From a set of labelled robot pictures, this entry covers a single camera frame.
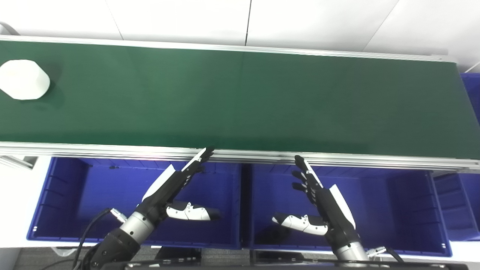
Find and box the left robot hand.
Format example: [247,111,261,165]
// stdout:
[136,146,222,226]

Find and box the white hexagonal plastic part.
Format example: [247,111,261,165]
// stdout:
[0,59,51,101]

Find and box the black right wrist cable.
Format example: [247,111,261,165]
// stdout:
[367,246,405,263]

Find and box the blue plastic bin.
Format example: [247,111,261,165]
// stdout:
[460,72,480,124]
[242,163,452,257]
[26,157,242,250]
[433,172,480,242]

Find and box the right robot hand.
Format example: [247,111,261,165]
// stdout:
[272,154,361,249]

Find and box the grey conveyor end housing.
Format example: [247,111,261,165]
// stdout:
[0,22,20,37]

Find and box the green conveyor belt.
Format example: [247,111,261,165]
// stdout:
[0,35,480,173]
[0,40,480,160]

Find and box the aluminium conveyor support bracket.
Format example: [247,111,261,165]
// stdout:
[0,155,39,170]

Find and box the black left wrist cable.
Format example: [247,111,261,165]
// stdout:
[71,208,129,270]

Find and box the black robot torso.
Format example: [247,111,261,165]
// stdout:
[101,258,469,270]

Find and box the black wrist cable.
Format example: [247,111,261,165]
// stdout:
[71,208,129,270]
[367,246,405,263]

